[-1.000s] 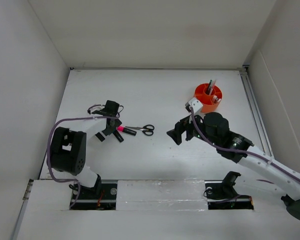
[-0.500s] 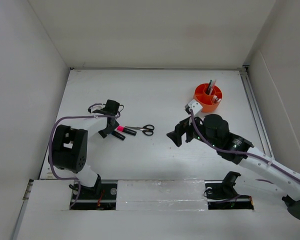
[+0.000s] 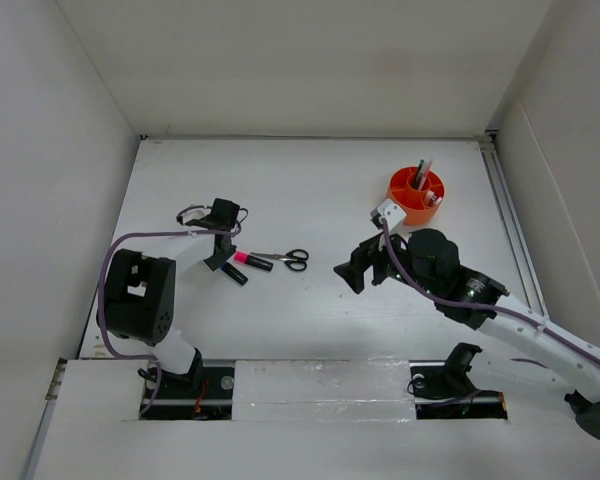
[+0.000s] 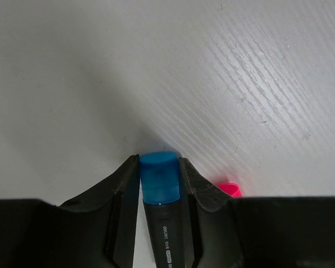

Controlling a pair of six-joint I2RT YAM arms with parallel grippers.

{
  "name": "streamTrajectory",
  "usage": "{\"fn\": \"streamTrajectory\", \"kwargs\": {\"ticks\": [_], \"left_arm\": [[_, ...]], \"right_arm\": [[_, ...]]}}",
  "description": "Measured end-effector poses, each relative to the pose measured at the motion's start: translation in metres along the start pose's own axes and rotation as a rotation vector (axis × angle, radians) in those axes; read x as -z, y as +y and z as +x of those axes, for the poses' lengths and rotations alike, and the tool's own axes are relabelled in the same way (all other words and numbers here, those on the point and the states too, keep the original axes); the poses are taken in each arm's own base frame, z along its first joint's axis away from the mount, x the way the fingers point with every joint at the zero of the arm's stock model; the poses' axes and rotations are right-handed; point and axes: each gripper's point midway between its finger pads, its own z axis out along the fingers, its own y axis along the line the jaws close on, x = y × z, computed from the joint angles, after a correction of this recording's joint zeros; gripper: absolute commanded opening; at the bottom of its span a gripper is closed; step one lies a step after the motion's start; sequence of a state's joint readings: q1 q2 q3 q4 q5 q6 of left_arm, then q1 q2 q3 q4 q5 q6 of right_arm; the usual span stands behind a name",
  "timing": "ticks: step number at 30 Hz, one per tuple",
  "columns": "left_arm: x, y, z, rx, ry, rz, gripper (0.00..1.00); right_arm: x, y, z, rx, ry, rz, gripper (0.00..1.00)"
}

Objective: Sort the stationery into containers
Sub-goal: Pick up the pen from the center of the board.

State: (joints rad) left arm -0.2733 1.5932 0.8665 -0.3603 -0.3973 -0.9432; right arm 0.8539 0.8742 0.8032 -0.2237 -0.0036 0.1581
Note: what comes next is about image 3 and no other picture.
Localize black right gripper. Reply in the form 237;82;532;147
333;223;440;298

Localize pink capped black highlighter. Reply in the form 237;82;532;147
234;251;274;272

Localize blue capped black highlighter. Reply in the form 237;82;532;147
221;262;248;286

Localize black handled scissors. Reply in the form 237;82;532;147
251;249;309;272

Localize pink pencil sharpener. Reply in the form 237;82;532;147
424;190;442;208

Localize green gel pen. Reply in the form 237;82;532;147
413;159;425;190

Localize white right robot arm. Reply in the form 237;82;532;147
333;228;600;440

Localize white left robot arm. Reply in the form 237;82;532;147
96;198;248;397

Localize orange round compartment container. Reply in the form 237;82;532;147
386;167;445;226

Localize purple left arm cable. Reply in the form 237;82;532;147
98;203;244;416

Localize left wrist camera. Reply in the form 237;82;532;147
177;205;210;225

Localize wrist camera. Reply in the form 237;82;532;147
371;199;407;232
177;205;210;225

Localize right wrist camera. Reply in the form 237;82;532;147
371;199;407;232

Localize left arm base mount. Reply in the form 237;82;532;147
138;361;235;421

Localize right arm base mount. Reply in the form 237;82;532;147
406;343;508;420

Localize front metal rail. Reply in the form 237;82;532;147
124;355;481;416

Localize aluminium rail right side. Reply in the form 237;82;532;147
479;130;547;314

